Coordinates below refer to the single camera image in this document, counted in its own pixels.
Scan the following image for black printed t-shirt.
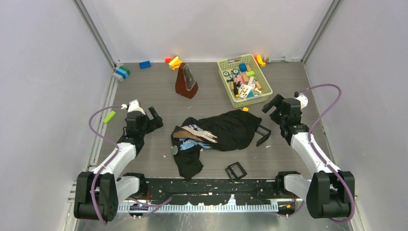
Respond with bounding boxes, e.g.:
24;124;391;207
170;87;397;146
171;110;262;181

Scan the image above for black square jewellery box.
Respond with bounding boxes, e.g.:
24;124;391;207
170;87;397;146
225;162;247;182

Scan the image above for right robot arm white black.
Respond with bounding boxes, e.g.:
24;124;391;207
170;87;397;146
262;94;355;222

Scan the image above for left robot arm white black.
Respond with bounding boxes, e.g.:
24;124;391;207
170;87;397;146
74;104;163;225

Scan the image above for green block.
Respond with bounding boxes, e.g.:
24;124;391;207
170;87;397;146
103;111;116;124

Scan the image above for round iridescent badge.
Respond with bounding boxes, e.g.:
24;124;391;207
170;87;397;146
172;145;179;155

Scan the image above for white patterned toy block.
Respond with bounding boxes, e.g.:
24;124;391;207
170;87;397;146
238;84;253;99

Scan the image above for brown metronome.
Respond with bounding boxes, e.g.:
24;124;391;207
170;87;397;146
175;63;198;99

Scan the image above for orange yellow blocks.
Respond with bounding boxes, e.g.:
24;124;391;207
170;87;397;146
254;55;266;67

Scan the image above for blue cube in basket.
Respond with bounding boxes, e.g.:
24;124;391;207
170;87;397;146
239;63;247;72

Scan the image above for blue green white blocks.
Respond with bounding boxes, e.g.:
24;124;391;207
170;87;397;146
112;66;130;82

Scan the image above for blue brick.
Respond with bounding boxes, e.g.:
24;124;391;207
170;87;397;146
139;61;151;69

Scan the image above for green plastic basket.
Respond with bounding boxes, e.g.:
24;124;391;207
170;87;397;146
217;54;273;108

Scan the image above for yellow red blocks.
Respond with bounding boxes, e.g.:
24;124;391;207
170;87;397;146
165;56;183;70

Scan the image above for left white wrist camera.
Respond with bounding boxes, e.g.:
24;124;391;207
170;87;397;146
121;99;146;115

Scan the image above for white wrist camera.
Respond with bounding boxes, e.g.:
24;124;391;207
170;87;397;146
121;99;146;115
294;91;308;110

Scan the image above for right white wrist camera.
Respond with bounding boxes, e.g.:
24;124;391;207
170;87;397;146
294;91;308;110

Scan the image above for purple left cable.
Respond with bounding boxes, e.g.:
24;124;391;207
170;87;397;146
88;105;173;225

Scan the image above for purple cable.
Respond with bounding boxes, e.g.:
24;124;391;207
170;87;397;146
88;105;173;225
280;84;356;224

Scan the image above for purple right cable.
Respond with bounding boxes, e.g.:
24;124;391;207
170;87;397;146
280;84;356;224

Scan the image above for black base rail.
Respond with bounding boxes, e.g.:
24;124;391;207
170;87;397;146
116;177;306;206

